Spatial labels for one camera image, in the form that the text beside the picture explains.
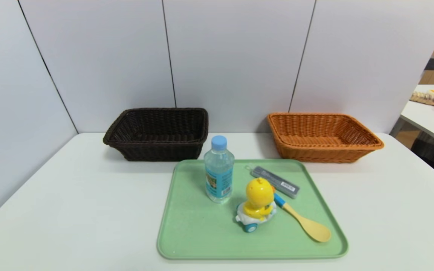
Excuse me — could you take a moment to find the clear bottle with blue cap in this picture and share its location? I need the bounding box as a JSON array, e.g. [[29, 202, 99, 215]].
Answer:
[[204, 135, 235, 204]]

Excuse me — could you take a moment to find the wooden spoon with blue handle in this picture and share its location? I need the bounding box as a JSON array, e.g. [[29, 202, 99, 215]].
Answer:
[[273, 193, 332, 243]]

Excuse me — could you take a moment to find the brown egg tray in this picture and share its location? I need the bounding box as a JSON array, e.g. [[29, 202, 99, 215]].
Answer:
[[410, 91, 434, 106]]

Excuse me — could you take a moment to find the light green plastic tray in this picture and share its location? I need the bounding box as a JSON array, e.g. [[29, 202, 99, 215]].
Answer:
[[156, 158, 349, 260]]

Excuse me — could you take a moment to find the white side table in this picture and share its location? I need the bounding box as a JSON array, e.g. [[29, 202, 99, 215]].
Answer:
[[390, 84, 434, 148]]

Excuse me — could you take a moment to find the yellow duck toy car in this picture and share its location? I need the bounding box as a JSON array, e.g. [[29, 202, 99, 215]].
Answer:
[[235, 178, 278, 233]]

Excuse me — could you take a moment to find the orange wicker basket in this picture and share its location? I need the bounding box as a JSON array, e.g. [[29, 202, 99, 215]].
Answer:
[[267, 112, 385, 163]]

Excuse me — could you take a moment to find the dark brown wicker basket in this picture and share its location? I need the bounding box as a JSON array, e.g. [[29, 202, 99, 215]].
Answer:
[[103, 108, 209, 162]]

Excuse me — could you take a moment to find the grey pencil lead case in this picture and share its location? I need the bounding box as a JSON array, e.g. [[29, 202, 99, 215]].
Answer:
[[245, 166, 300, 199]]

